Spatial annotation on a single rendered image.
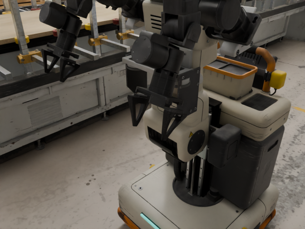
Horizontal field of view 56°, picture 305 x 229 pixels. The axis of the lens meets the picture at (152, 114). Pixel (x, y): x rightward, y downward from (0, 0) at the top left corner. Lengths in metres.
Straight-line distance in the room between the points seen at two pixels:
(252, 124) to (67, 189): 1.30
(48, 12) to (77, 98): 1.57
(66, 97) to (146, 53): 1.84
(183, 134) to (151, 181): 0.61
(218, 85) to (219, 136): 0.27
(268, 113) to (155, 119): 0.44
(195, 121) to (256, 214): 0.66
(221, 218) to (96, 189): 0.88
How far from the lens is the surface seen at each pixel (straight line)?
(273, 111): 1.24
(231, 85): 1.25
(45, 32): 2.08
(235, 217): 1.47
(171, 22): 0.66
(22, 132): 2.33
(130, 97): 0.69
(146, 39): 0.60
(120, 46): 1.93
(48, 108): 2.34
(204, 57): 1.02
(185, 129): 1.04
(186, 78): 0.89
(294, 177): 2.25
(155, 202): 1.48
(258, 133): 1.21
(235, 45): 0.85
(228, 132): 1.15
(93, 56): 1.74
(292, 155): 2.47
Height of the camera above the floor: 1.36
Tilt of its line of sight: 30 degrees down
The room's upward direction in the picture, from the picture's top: straight up
